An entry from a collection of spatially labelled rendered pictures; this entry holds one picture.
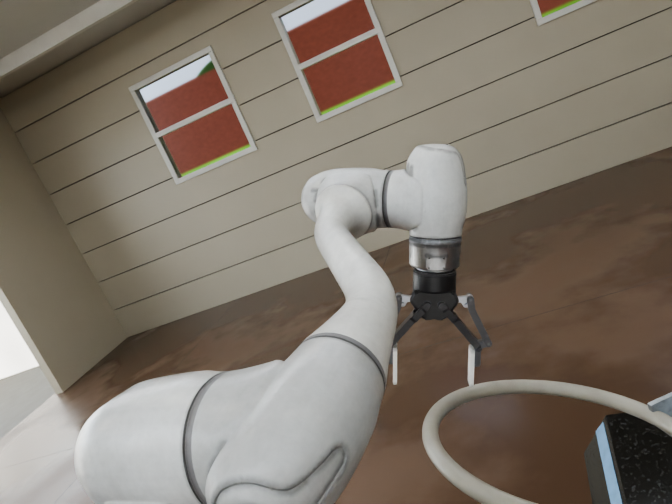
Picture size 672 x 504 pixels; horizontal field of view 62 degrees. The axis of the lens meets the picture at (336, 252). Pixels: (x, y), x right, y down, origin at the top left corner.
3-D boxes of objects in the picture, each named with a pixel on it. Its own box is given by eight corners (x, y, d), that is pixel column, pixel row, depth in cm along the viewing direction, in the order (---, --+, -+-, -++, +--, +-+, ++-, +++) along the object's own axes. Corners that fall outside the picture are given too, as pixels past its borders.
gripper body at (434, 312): (410, 272, 94) (410, 324, 96) (461, 272, 94) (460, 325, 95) (409, 263, 102) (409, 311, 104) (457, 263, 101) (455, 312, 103)
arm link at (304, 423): (360, 316, 52) (247, 334, 59) (273, 464, 37) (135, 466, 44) (407, 424, 56) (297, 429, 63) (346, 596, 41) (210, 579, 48)
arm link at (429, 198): (470, 231, 100) (399, 228, 104) (473, 143, 97) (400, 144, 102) (460, 241, 90) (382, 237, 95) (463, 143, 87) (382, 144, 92)
